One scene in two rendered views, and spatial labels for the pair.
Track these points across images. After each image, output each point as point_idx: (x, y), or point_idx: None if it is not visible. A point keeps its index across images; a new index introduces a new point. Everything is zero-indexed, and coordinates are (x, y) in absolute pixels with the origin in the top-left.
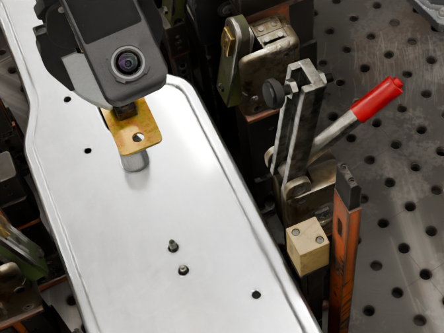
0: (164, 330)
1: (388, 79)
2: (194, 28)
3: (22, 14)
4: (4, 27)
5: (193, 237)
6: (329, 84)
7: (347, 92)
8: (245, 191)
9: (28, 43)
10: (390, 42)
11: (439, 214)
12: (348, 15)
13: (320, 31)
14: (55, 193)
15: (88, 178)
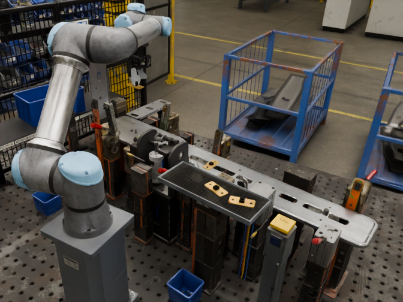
0: (129, 124)
1: (93, 123)
2: None
3: (208, 155)
4: (211, 153)
5: (132, 134)
6: (133, 244)
7: (125, 244)
8: (125, 141)
9: (201, 151)
10: None
11: None
12: (137, 271)
13: (145, 261)
14: (167, 133)
15: None
